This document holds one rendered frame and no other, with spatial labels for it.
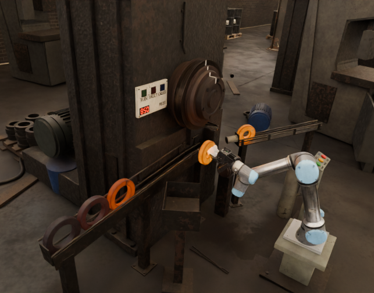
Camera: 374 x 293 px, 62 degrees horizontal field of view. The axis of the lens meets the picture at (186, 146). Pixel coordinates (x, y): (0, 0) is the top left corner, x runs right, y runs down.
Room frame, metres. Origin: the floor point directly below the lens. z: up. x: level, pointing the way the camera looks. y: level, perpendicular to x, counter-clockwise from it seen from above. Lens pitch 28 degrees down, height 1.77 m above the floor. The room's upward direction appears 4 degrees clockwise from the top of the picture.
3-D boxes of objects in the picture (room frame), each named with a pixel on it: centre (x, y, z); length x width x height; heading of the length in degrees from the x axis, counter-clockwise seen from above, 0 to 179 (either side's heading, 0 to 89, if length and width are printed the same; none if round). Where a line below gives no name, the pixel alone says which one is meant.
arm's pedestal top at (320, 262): (1.56, -0.83, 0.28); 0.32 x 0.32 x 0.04; 57
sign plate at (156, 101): (1.77, 0.22, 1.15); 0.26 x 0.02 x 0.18; 145
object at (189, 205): (1.40, 0.00, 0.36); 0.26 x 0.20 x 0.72; 0
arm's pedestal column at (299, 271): (1.56, -0.83, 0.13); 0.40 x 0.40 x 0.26; 57
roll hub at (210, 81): (1.93, -0.14, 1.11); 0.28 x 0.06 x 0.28; 145
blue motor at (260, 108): (4.07, -1.00, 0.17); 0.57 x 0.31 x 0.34; 165
